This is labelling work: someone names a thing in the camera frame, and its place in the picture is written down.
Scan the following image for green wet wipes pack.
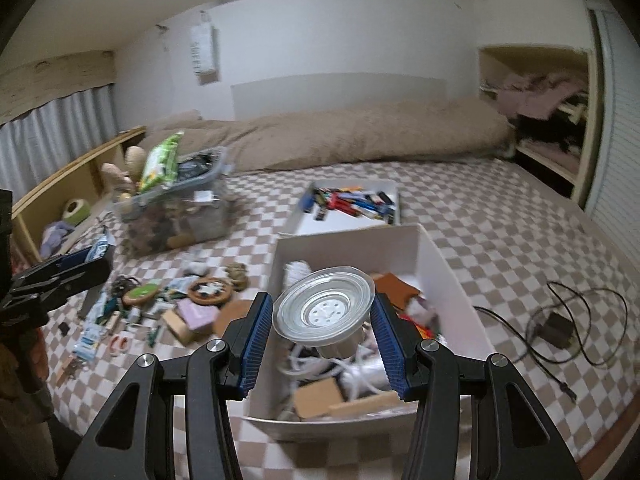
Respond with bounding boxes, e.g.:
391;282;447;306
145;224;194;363
138;131;183;193

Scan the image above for round cork lid jar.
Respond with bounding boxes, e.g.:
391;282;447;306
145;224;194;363
214;299;252;337

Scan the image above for beige duvet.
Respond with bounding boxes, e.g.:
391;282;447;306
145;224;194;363
141;98;514;172

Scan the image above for green topped cork coaster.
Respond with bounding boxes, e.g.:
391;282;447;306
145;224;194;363
122;283;160;307

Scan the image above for wooden shelf headboard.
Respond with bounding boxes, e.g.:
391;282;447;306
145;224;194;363
12;126;145;264

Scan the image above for orange handled white scissors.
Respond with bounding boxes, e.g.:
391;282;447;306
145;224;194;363
108;332;132;358

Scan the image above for blue white medicine packet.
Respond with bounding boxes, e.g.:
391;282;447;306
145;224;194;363
73;323;107;363

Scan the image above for black power adapter with cable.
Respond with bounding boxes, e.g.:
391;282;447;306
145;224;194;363
474;281;629;404

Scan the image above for white wall unit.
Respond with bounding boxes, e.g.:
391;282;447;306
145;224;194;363
190;23;219;84

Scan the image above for white crumpled cloth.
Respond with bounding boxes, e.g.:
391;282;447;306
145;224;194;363
182;260;210;278

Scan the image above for brown rope knot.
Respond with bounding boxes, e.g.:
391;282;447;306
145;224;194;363
224;262;250;292

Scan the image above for grey curtain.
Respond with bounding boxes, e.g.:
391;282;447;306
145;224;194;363
0;84;118;202

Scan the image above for open closet with clothes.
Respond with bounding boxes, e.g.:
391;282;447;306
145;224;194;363
478;44;603;206

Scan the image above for large white storage box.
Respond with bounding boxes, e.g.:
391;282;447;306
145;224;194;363
244;224;494;442

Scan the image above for clear plastic bin of clutter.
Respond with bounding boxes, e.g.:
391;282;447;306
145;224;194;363
113;146;231;257

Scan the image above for purple flat box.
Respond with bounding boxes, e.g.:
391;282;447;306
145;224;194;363
177;298;220;334

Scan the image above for green avocado plush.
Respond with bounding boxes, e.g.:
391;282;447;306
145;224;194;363
62;198;91;226

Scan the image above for purple plush toy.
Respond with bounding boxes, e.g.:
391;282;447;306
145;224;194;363
39;220;75;259

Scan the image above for oval wooden box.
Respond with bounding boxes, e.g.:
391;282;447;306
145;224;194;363
160;310;196;346

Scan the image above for small white tray of pens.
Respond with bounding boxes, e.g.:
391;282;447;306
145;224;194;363
280;179;401;236

